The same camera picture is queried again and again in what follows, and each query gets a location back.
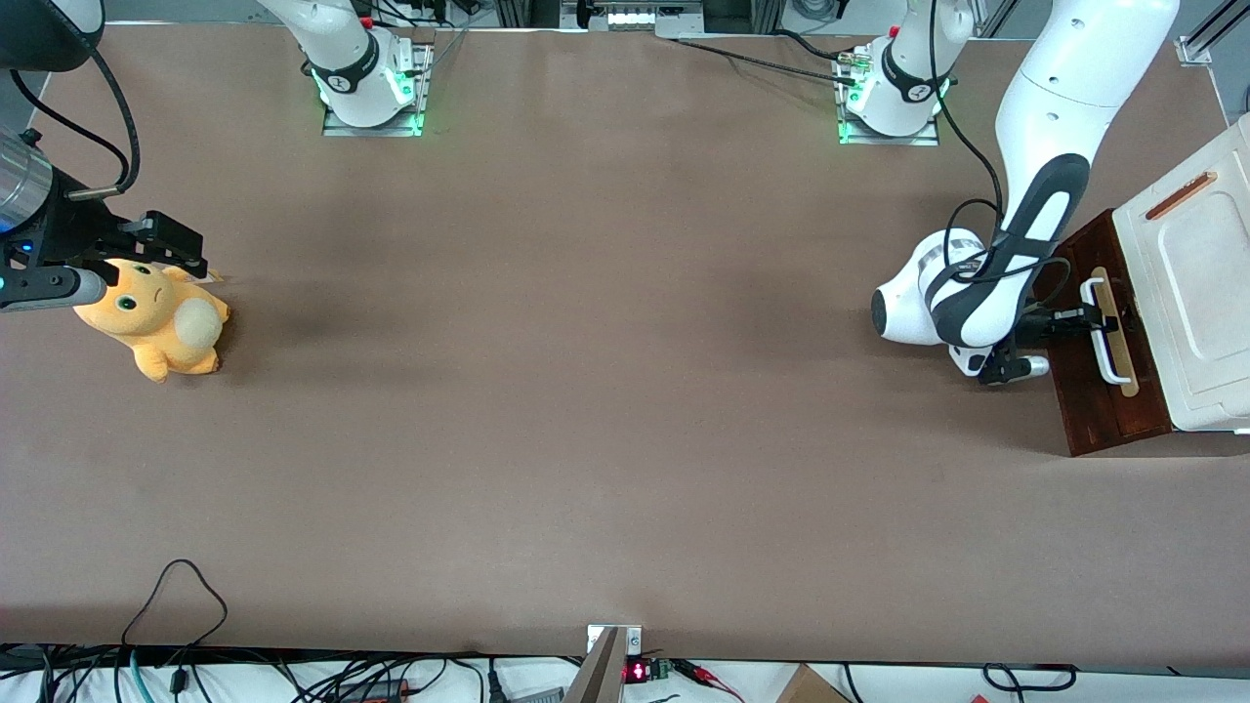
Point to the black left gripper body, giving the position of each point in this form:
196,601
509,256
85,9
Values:
1039,323

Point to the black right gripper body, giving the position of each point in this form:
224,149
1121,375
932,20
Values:
76,227

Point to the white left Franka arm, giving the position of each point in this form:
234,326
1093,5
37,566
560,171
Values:
1064,88

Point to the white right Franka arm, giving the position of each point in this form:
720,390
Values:
342,49

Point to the white drawer cabinet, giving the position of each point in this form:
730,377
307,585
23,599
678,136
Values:
1201,293

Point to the orange plush toy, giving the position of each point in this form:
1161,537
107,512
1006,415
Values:
161,322

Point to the brown cardboard box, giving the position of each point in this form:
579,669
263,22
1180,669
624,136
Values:
811,686

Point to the black power adapter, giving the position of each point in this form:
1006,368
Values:
371,690

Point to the red clip leads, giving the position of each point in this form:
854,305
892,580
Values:
708,676

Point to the white LED light bar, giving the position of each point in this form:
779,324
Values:
635,18

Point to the red display electronics board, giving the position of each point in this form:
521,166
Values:
646,671

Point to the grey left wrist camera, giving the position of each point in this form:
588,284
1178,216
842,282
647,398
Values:
1016,369

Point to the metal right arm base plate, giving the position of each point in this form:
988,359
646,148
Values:
376,127

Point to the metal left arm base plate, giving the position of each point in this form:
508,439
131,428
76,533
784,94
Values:
889,140

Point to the aluminium frame profile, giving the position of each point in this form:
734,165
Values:
1211,29

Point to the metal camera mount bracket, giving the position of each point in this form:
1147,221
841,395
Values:
601,669

